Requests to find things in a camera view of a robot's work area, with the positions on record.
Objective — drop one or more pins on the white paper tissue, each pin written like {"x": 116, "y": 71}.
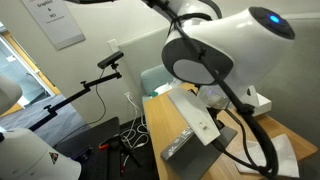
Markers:
{"x": 286, "y": 156}

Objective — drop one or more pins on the long grey felt partition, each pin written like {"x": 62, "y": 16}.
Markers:
{"x": 300, "y": 83}

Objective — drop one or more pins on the black articulated camera stand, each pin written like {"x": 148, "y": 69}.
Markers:
{"x": 66, "y": 100}

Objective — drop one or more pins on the grey wall poster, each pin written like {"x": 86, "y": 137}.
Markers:
{"x": 56, "y": 23}

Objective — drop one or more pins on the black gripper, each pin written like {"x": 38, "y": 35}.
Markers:
{"x": 218, "y": 118}

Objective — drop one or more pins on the white power strip box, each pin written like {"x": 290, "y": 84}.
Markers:
{"x": 261, "y": 105}

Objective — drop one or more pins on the white wall switch plate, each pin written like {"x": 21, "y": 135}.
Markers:
{"x": 113, "y": 45}

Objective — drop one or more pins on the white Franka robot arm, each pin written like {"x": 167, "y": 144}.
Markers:
{"x": 233, "y": 36}

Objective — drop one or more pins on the teal upholstered chair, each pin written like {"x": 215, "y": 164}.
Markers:
{"x": 153, "y": 78}

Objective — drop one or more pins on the black robot platform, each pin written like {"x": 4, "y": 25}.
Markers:
{"x": 90, "y": 140}

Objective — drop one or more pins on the black camera on stand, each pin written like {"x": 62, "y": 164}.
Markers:
{"x": 110, "y": 60}

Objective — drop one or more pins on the orange wooden door frame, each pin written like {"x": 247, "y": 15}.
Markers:
{"x": 36, "y": 68}

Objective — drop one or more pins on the white wall outlet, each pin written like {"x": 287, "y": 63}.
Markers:
{"x": 128, "y": 96}

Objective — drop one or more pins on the white plastic bag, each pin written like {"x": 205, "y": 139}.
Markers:
{"x": 163, "y": 89}

